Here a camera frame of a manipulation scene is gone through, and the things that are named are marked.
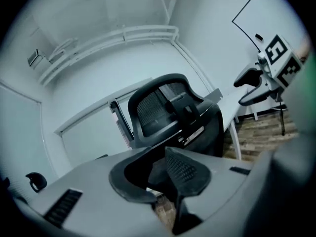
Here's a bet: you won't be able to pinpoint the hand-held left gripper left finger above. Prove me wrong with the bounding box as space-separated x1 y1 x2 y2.
14 146 171 234

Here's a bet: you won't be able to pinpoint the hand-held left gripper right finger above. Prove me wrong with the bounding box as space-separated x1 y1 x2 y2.
164 146 264 235

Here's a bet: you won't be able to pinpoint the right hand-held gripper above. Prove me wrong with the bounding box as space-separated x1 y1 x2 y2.
233 34 304 106

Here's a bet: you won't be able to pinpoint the black mesh office chair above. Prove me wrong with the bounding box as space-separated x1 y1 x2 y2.
127 73 225 193

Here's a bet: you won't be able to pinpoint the black swivel chair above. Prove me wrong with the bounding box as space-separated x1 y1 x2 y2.
25 171 48 194

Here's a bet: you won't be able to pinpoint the long white desk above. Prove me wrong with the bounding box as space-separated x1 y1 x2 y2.
204 86 259 162

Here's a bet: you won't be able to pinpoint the frosted glass window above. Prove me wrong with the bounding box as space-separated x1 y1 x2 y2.
53 76 154 159

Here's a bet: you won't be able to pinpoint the dark framed glass door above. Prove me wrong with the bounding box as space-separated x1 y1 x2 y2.
107 96 136 148

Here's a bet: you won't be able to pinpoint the whiteboard on rolling stand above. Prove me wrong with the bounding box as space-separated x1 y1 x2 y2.
231 0 312 57

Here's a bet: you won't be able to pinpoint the white ceiling pipes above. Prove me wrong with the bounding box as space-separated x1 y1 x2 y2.
38 24 180 86

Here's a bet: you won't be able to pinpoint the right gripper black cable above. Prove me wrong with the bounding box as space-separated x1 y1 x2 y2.
278 99 287 136

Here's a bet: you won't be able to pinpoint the white wall pipe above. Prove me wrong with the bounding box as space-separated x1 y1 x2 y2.
160 0 180 27

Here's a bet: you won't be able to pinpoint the grey wall vent box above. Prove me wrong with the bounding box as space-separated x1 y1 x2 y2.
27 48 47 68

